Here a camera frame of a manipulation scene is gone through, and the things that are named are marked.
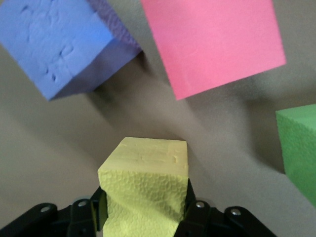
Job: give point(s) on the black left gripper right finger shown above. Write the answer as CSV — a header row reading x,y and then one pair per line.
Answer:
x,y
209,222

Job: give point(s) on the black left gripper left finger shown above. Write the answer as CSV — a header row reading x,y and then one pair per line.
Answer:
x,y
61,222

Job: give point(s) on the yellow foam cube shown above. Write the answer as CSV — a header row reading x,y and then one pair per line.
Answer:
x,y
143,185

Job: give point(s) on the green foam cube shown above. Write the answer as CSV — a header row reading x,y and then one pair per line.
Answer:
x,y
298,148

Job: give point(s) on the red-pink foam cube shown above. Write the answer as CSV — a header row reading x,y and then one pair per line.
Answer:
x,y
212,44

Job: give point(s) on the purple foam cube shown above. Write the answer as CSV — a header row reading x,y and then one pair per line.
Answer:
x,y
56,44

